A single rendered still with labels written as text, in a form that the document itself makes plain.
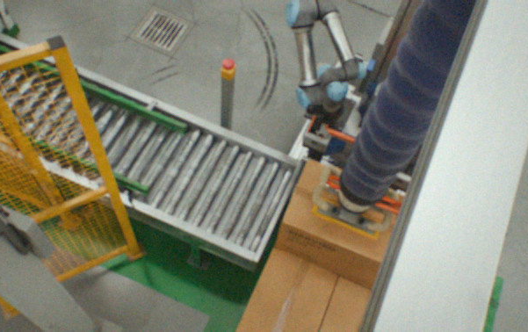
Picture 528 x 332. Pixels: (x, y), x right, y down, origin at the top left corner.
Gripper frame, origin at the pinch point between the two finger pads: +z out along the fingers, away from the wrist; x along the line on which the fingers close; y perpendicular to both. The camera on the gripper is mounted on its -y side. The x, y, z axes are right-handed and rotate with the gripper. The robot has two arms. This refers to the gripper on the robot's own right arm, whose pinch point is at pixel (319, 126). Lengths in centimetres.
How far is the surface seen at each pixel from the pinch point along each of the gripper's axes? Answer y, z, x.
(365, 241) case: 42, 24, -39
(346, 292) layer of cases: 46, 64, -54
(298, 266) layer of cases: 16, 64, -51
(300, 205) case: 5.7, 23.9, -33.5
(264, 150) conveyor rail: -28, 59, 7
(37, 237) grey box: -73, -48, -115
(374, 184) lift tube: 32, -29, -36
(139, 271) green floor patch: -76, 118, -76
